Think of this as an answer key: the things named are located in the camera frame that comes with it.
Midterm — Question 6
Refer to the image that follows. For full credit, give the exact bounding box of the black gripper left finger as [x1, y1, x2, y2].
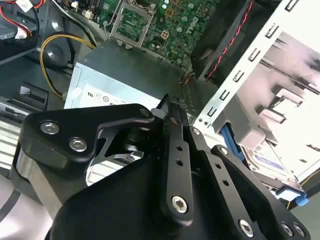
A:
[8, 94, 195, 225]

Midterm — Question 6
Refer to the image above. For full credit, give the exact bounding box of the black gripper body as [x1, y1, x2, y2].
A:
[48, 123, 241, 240]

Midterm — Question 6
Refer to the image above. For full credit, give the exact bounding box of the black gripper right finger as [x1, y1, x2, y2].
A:
[169, 93, 312, 240]

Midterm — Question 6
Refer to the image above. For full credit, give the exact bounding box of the hard disk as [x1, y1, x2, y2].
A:
[219, 123, 310, 207]

